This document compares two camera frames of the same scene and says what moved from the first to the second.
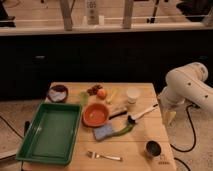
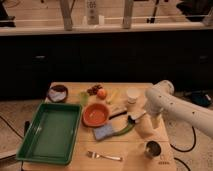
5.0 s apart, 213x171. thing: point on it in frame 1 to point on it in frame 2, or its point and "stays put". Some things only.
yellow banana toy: (109, 101) stays put
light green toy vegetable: (84, 98) stays put
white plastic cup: (132, 93) stays put
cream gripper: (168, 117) to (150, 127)
